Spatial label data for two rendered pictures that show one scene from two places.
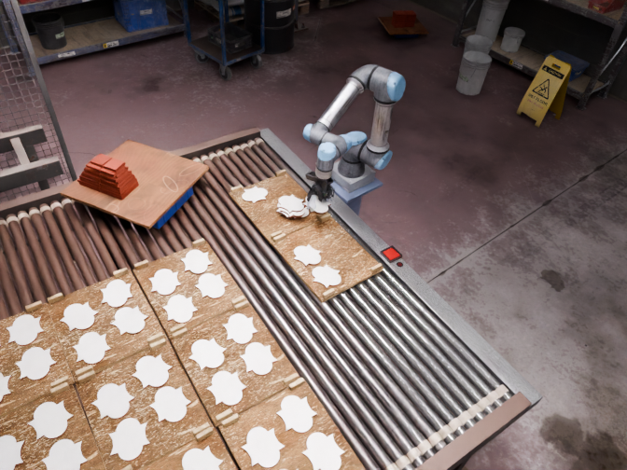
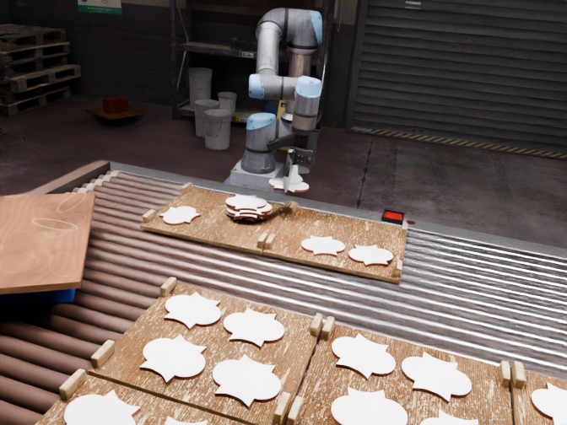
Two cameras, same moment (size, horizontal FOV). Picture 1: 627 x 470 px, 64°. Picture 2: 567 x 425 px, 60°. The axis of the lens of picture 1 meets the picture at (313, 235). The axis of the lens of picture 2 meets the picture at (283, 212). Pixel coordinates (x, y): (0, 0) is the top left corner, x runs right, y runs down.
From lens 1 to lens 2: 147 cm
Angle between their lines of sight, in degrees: 36
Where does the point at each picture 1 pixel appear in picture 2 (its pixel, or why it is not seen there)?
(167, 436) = not seen: outside the picture
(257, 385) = (482, 410)
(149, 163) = not seen: outside the picture
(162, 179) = (34, 223)
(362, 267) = (388, 234)
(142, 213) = (45, 270)
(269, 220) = (231, 232)
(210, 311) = (294, 359)
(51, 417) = not seen: outside the picture
